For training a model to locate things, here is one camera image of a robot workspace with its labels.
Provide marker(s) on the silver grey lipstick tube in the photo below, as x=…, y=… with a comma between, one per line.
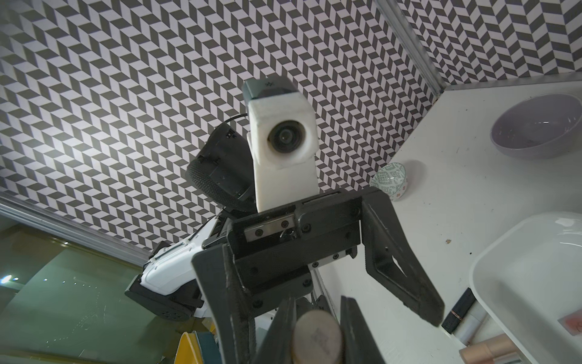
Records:
x=472, y=322

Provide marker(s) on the grey purple bowl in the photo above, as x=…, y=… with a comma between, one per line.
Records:
x=541, y=127

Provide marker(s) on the black gold lipstick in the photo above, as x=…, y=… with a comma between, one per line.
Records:
x=459, y=311

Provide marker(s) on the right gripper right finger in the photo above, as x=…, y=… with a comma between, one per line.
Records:
x=359, y=344

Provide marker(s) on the pink lip gloss tube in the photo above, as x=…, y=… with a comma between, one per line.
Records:
x=572, y=322

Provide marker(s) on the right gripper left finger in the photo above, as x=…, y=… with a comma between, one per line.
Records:
x=277, y=345

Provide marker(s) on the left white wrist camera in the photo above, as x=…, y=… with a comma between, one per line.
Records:
x=283, y=140

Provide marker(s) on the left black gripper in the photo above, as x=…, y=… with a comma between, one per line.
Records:
x=270, y=256

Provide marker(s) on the red brown lip gloss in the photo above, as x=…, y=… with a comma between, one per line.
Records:
x=499, y=349

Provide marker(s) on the white plastic storage box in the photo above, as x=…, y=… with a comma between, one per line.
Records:
x=529, y=282

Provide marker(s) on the beige tan lipstick tube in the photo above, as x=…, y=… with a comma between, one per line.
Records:
x=317, y=338

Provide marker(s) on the green patterned small bowl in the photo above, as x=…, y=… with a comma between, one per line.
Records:
x=392, y=180

